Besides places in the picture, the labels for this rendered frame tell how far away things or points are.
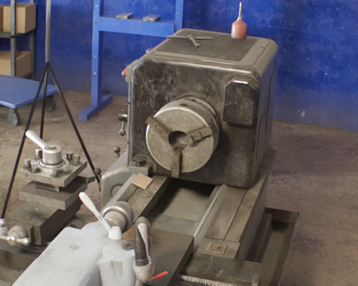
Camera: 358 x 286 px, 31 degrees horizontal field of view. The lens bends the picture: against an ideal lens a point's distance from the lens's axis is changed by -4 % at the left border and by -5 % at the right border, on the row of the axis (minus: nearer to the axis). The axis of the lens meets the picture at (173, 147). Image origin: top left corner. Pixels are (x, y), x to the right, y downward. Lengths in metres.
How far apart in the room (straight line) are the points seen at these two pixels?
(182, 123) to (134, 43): 3.82
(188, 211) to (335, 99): 3.38
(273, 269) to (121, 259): 1.51
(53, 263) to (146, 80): 1.23
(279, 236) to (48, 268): 1.90
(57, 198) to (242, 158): 0.86
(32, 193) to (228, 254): 0.65
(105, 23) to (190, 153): 3.35
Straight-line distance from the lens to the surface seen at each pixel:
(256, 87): 2.52
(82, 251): 1.61
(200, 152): 2.44
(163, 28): 5.53
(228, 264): 2.13
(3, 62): 6.33
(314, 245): 4.06
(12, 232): 1.98
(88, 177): 2.14
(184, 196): 2.89
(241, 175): 2.66
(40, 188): 2.12
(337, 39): 5.82
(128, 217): 1.87
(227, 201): 2.60
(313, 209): 4.49
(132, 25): 5.61
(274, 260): 3.09
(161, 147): 2.48
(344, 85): 5.92
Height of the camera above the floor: 2.00
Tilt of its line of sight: 22 degrees down
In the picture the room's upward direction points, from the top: 3 degrees clockwise
